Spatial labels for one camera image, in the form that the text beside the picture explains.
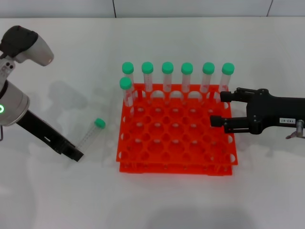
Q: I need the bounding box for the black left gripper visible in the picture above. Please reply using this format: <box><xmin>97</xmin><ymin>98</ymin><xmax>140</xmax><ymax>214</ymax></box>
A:
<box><xmin>16</xmin><ymin>110</ymin><xmax>84</xmax><ymax>163</ymax></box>

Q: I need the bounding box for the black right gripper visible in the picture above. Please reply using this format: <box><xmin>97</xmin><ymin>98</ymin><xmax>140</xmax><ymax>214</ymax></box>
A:
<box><xmin>209</xmin><ymin>87</ymin><xmax>305</xmax><ymax>135</ymax></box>

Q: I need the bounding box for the green-capped clear test tube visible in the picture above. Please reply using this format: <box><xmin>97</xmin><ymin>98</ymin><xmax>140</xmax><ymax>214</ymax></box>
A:
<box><xmin>122</xmin><ymin>62</ymin><xmax>139</xmax><ymax>101</ymax></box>
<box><xmin>181</xmin><ymin>62</ymin><xmax>193</xmax><ymax>104</ymax></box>
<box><xmin>215</xmin><ymin>62</ymin><xmax>235</xmax><ymax>96</ymax></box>
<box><xmin>199</xmin><ymin>62</ymin><xmax>215</xmax><ymax>103</ymax></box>
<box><xmin>162</xmin><ymin>62</ymin><xmax>174</xmax><ymax>105</ymax></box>
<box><xmin>119</xmin><ymin>77</ymin><xmax>136</xmax><ymax>108</ymax></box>
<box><xmin>75</xmin><ymin>118</ymin><xmax>106</xmax><ymax>150</ymax></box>
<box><xmin>141</xmin><ymin>62</ymin><xmax>154</xmax><ymax>104</ymax></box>

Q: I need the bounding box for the orange plastic test tube rack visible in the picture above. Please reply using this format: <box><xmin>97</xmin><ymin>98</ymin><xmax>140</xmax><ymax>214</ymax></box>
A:
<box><xmin>116</xmin><ymin>83</ymin><xmax>239</xmax><ymax>177</ymax></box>

